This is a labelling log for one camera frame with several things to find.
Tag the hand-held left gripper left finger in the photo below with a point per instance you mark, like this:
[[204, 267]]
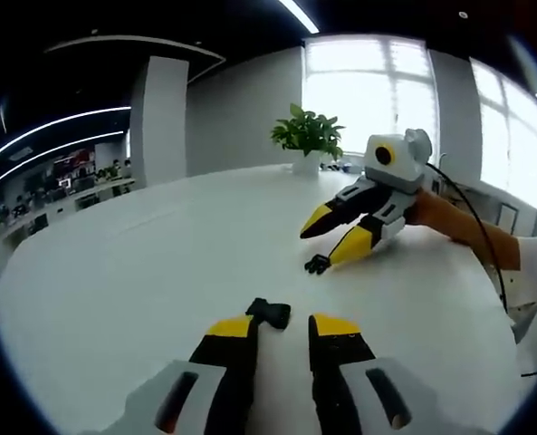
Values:
[[232, 362]]

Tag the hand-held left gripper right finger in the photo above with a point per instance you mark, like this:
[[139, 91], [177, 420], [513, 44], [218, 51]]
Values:
[[336, 362]]

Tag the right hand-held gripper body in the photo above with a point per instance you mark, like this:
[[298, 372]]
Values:
[[397, 170]]

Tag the black plastic buckle pronged part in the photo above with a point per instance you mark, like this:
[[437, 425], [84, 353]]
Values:
[[317, 265]]

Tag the black plastic buckle socket part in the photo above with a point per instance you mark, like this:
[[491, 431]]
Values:
[[272, 313]]

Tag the potted green plant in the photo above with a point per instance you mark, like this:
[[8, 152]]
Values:
[[309, 131]]

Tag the curved ceiling light strip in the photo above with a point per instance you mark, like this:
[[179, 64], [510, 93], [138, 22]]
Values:
[[297, 13]]

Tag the row of white office desks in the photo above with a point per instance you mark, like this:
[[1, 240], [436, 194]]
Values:
[[60, 204]]

